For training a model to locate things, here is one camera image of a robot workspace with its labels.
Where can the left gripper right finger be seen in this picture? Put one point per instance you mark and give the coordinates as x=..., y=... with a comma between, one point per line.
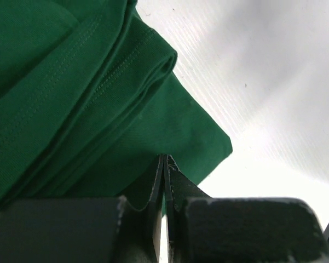
x=206, y=229

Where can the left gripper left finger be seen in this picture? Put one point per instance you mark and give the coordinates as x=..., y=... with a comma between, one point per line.
x=125, y=228

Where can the green t shirt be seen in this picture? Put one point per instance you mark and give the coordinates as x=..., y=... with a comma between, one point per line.
x=88, y=98

